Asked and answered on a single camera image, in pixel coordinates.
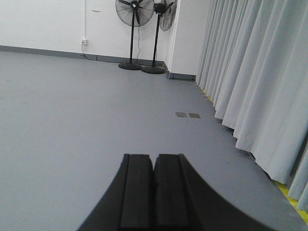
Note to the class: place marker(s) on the grey floor plate left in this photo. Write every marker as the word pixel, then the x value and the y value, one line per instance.
pixel 181 114

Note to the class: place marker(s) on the black pedestal fan right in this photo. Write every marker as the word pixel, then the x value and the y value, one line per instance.
pixel 165 10

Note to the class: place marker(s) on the black pedestal fan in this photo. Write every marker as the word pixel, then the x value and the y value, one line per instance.
pixel 165 10
pixel 134 13

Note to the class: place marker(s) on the grey floor plate right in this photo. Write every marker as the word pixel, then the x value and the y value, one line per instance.
pixel 194 115

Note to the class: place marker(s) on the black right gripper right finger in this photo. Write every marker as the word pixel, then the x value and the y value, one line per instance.
pixel 184 201

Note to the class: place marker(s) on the white wall power socket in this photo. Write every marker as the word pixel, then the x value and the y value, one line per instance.
pixel 84 41

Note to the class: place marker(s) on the grey floor plate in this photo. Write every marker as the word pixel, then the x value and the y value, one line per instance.
pixel 194 115
pixel 181 114

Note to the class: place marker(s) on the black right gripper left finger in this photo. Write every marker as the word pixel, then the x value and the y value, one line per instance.
pixel 127 204

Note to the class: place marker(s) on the light grey curtain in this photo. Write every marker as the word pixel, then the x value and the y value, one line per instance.
pixel 254 69

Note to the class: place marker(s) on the black pedestal fan left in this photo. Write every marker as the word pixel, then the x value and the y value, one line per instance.
pixel 134 13

